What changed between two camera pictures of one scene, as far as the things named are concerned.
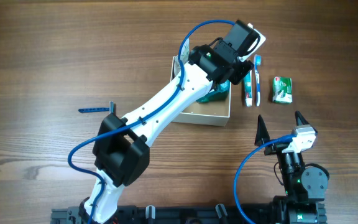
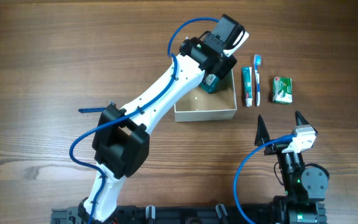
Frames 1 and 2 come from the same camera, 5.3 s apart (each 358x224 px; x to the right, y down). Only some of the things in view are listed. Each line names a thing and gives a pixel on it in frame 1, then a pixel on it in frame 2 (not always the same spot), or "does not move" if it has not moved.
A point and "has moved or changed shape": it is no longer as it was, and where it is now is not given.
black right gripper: [262, 135] does not move
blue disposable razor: [111, 108] does not move
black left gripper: [242, 70] -> [226, 66]
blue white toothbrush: [257, 61] does not move
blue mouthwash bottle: [221, 94] has moved or changed shape
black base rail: [283, 212] does not move
